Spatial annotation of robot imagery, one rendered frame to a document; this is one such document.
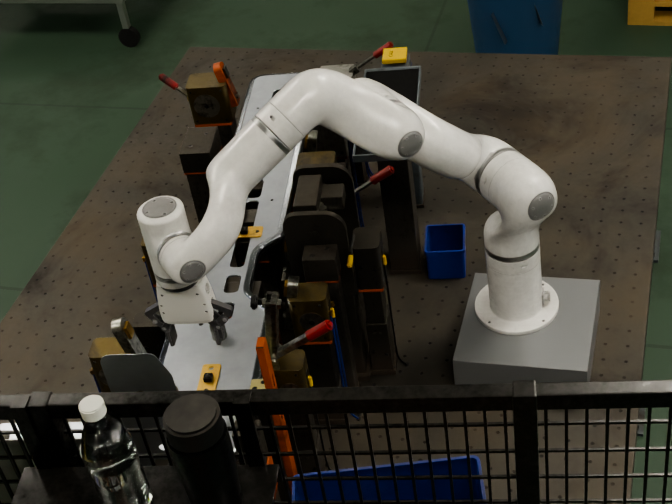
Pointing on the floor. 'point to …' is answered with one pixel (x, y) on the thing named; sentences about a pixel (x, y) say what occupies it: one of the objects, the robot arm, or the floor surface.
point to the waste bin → (516, 26)
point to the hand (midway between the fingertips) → (196, 337)
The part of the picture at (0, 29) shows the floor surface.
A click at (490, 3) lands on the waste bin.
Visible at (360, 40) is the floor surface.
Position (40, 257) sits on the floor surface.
